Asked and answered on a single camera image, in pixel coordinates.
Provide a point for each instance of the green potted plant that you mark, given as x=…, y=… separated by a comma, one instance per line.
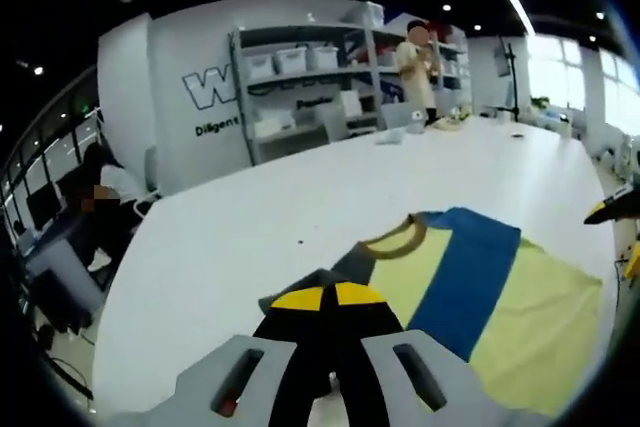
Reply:
x=540, y=102

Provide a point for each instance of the black computer monitor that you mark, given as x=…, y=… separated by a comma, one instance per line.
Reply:
x=42, y=204

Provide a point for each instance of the black computer tower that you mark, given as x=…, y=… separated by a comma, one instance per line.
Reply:
x=60, y=302

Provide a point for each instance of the black camera stand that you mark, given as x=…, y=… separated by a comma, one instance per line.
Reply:
x=511, y=82

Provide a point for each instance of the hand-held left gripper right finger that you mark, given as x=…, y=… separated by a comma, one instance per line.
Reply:
x=400, y=372

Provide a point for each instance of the grey office desk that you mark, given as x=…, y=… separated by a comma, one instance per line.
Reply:
x=60, y=247

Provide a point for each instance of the grey metal shelving unit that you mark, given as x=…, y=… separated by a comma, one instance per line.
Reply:
x=242, y=97

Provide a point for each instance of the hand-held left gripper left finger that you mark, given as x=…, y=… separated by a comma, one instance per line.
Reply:
x=240, y=377

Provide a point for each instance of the yellow grey blue garment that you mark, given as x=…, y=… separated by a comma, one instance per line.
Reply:
x=540, y=307

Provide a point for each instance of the row of white storage bins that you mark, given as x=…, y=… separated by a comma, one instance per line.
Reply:
x=292, y=59

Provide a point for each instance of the grey office chair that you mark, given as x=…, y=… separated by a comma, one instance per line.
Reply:
x=398, y=114
x=335, y=123

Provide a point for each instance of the white chair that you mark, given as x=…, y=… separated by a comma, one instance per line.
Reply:
x=150, y=167

